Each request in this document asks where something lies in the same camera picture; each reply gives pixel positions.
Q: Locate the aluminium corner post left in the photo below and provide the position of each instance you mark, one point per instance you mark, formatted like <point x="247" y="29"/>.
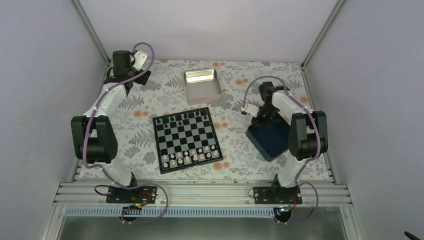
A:
<point x="91" y="31"/>

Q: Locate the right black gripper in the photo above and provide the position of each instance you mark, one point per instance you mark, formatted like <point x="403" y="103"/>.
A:
<point x="260" y="124"/>

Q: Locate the dark blue piece box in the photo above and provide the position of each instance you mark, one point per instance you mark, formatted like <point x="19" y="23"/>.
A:
<point x="272" y="141"/>

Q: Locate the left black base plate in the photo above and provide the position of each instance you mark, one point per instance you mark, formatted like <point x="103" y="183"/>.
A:
<point x="142" y="195"/>

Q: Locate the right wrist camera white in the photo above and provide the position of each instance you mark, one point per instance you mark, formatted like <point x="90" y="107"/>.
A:
<point x="250" y="109"/>

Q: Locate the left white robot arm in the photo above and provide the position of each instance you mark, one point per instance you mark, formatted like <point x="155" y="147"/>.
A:
<point x="93" y="136"/>

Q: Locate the black grey chess board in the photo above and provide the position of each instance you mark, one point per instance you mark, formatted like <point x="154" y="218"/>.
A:
<point x="194" y="137"/>

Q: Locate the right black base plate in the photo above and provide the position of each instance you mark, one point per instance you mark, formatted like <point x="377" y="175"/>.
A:
<point x="265" y="195"/>

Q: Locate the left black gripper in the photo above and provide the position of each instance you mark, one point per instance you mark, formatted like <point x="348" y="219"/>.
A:
<point x="143" y="77"/>

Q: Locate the white slotted cable duct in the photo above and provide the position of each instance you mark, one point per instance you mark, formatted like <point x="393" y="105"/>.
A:
<point x="171" y="212"/>

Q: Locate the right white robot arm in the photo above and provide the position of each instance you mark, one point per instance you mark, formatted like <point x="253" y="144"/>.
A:
<point x="308" y="137"/>

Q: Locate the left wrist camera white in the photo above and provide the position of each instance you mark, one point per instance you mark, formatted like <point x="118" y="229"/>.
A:
<point x="139" y="58"/>

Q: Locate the floral table mat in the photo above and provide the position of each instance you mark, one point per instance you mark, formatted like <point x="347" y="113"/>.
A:
<point x="164" y="94"/>

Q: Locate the aluminium corner post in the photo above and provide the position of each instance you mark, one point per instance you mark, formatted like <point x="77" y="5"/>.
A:
<point x="91" y="31"/>
<point x="334" y="12"/>

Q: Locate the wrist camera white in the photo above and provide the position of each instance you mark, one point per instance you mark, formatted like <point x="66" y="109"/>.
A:
<point x="139" y="58"/>
<point x="250" y="109"/>

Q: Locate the aluminium front rail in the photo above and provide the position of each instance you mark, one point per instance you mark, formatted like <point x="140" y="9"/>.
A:
<point x="204" y="195"/>

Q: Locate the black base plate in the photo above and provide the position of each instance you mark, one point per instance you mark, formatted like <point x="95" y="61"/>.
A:
<point x="265" y="195"/>
<point x="142" y="195"/>

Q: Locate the aluminium corner post right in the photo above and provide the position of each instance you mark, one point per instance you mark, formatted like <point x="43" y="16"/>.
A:
<point x="334" y="12"/>

